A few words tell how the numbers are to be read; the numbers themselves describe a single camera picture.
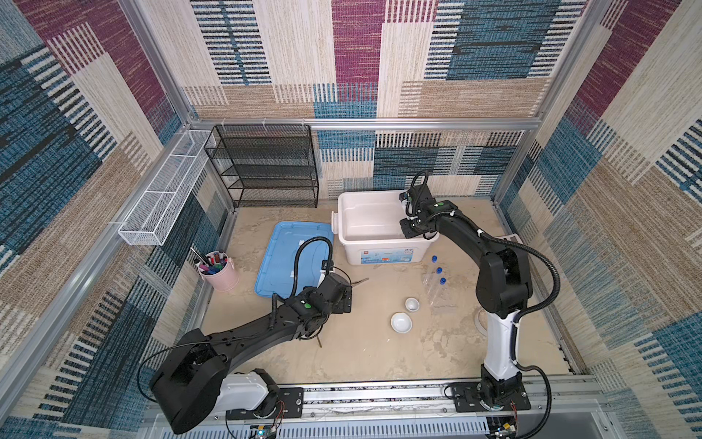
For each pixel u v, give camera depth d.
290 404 0.73
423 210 0.73
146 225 0.69
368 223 1.11
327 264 0.73
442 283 0.80
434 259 0.83
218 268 0.88
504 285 0.54
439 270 0.81
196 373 0.41
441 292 0.93
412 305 0.89
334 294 0.65
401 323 0.86
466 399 0.73
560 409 0.72
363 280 0.97
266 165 1.10
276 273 0.99
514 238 1.02
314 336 0.75
